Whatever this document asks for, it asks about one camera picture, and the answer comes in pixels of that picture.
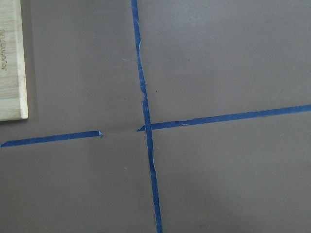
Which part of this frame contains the bamboo cutting board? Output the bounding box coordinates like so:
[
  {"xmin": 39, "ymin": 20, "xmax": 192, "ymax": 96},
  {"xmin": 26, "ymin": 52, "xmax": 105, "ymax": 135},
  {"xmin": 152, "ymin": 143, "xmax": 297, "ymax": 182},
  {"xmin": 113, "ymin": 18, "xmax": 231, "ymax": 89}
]
[{"xmin": 0, "ymin": 0, "xmax": 28, "ymax": 121}]

